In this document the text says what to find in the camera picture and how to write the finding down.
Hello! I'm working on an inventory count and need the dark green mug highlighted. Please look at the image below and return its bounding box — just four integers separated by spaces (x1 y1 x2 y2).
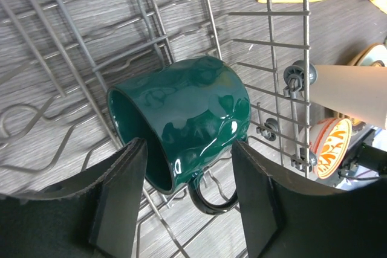
106 56 251 216

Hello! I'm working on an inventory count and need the wire dish rack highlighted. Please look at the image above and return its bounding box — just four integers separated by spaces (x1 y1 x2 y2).
0 0 318 258

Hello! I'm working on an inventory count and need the light green flower plate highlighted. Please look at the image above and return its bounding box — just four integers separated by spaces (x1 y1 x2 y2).
348 43 386 67

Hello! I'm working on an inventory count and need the beige tall cup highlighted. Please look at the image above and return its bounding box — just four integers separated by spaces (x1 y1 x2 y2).
309 65 386 129

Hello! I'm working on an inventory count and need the white orange patterned bowl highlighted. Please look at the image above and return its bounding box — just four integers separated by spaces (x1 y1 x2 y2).
309 117 352 179

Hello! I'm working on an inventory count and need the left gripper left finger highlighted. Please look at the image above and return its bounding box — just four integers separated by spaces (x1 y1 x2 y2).
1 138 148 257

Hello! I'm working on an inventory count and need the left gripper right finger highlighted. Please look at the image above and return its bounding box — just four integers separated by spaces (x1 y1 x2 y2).
232 141 386 257

